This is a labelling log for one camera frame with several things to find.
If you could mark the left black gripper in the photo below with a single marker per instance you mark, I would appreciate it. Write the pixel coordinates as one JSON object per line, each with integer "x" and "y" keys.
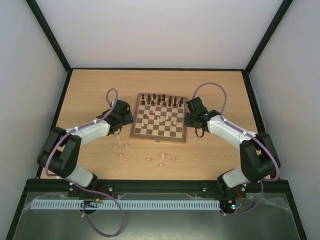
{"x": 129, "y": 117}

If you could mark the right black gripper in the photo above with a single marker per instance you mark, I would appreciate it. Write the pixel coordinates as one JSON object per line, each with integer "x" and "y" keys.
{"x": 188, "y": 119}

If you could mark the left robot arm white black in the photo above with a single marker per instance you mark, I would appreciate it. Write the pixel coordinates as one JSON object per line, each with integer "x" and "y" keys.
{"x": 60, "y": 151}

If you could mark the dark queen back row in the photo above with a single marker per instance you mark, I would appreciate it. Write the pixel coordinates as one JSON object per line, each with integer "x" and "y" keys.
{"x": 159, "y": 98}

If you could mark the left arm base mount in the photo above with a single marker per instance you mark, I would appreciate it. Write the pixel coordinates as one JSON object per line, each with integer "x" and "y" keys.
{"x": 94, "y": 190}

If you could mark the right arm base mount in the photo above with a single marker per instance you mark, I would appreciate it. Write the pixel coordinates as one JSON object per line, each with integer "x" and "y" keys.
{"x": 217, "y": 189}

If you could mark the light blue cable duct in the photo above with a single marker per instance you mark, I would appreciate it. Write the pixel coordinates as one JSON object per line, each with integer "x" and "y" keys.
{"x": 59, "y": 204}

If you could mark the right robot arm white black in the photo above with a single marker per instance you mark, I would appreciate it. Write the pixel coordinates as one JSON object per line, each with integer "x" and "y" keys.
{"x": 258, "y": 156}

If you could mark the black aluminium frame rail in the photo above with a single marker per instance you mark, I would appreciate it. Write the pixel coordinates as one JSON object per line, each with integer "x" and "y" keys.
{"x": 129, "y": 186}

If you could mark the wooden chess board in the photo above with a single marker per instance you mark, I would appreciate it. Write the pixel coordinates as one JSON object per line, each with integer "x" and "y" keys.
{"x": 160, "y": 117}

